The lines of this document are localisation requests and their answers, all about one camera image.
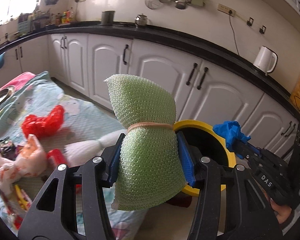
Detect blue plastic bag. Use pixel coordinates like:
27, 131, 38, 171
212, 121, 251, 152

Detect green foam net bundle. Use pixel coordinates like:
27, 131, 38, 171
105, 74, 186, 211

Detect white foam fruit net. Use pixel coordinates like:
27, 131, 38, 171
64, 129, 127, 167

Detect red cylindrical tube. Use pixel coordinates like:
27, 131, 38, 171
46, 148, 82, 196

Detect white printed plastic bag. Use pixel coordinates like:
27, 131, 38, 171
0, 134, 47, 196

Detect red plastic bag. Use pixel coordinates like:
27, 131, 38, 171
21, 105, 64, 139

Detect yellow red snack box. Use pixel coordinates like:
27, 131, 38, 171
14, 184, 32, 211

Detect purple snack wrapper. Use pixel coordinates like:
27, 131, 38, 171
0, 137, 17, 160

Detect yellow rimmed trash bin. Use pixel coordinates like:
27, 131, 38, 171
173, 120, 236, 197

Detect white lower kitchen cabinets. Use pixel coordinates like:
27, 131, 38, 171
0, 33, 299, 156

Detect black kitchen countertop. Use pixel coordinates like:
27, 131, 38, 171
0, 21, 300, 121

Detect right hand on gripper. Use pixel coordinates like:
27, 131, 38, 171
269, 198, 292, 224

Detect white electric kettle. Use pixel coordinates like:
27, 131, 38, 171
253, 46, 278, 75

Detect hello kitty light blue blanket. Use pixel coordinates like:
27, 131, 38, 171
0, 72, 148, 239

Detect pink blanket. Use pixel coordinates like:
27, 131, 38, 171
0, 72, 36, 91

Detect round steel pan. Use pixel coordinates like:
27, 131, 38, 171
0, 86, 15, 106

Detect dark metal pot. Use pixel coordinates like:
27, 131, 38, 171
100, 10, 115, 26

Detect small steel teapot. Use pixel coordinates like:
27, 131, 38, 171
135, 14, 148, 28

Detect condiment bottles on counter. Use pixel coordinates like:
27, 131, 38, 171
55, 7, 75, 26

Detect black kettle power cord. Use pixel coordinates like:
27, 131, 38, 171
228, 15, 240, 56

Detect wall power strip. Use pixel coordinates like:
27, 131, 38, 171
217, 4, 236, 17

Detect hanging wire skimmer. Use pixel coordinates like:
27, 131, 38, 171
145, 0, 161, 10

